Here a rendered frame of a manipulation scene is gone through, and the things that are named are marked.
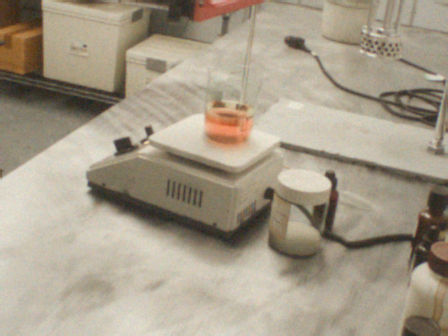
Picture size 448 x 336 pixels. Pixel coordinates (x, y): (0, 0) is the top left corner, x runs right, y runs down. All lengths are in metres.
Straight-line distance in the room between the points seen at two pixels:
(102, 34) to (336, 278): 2.42
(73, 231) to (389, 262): 0.35
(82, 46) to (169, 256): 2.43
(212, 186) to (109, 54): 2.34
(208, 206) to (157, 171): 0.07
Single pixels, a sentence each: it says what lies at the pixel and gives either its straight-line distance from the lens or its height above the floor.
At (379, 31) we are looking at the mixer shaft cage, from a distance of 1.19.
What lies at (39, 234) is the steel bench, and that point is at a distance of 0.88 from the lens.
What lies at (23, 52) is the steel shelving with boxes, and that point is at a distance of 3.37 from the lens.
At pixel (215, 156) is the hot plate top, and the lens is 0.88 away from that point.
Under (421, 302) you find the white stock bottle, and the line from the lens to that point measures 0.72.
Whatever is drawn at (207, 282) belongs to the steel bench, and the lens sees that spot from 0.81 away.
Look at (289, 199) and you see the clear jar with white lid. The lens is 0.85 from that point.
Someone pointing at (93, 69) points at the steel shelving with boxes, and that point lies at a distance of 3.24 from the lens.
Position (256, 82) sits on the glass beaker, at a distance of 0.89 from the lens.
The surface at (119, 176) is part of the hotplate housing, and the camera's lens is 0.94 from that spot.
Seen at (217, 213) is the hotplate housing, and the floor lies 0.78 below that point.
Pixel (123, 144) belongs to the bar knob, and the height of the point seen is 0.81.
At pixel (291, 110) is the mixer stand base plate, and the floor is 0.76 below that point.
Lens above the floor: 1.17
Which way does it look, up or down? 23 degrees down
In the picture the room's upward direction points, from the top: 7 degrees clockwise
